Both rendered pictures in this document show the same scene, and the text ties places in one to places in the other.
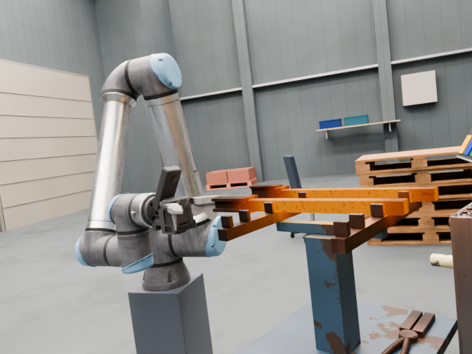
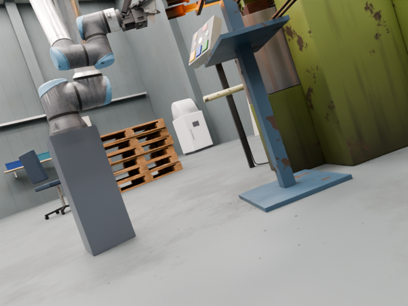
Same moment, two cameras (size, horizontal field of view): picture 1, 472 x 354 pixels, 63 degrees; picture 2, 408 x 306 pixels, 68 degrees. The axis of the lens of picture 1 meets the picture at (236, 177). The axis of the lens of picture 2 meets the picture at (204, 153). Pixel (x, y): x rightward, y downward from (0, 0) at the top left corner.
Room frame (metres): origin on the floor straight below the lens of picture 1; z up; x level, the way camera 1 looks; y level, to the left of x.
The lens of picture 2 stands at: (0.04, 1.16, 0.37)
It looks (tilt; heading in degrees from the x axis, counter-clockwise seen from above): 3 degrees down; 309
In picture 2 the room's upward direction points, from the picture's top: 19 degrees counter-clockwise
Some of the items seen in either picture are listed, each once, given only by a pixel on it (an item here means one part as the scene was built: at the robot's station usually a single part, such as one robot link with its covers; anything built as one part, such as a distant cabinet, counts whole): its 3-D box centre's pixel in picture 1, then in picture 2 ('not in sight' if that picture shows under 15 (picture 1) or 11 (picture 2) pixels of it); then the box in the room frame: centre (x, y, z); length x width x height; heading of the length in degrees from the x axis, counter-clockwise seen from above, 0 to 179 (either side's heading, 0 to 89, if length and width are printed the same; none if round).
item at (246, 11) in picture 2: not in sight; (255, 10); (0.72, -0.55, 0.95); 0.12 x 0.09 x 0.07; 44
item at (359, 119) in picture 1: (356, 120); (39, 158); (9.89, -3.21, 1.39); 0.59 x 0.44 x 0.23; 70
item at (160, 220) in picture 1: (170, 213); (132, 16); (0.97, 0.18, 0.96); 0.12 x 0.08 x 0.09; 49
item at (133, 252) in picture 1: (132, 248); (98, 52); (1.08, 0.32, 0.85); 0.12 x 0.09 x 0.12; 68
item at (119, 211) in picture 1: (131, 210); (93, 26); (1.08, 0.30, 0.96); 0.12 x 0.09 x 0.10; 49
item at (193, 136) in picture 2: not in sight; (190, 125); (5.79, -5.74, 0.79); 0.78 x 0.70 x 1.58; 160
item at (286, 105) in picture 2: not in sight; (310, 122); (0.69, -0.75, 0.23); 0.56 x 0.38 x 0.47; 44
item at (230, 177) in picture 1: (231, 178); not in sight; (10.79, 0.13, 0.23); 1.34 x 0.97 x 0.47; 70
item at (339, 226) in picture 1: (286, 220); not in sight; (0.59, -0.07, 0.98); 0.23 x 0.06 x 0.02; 47
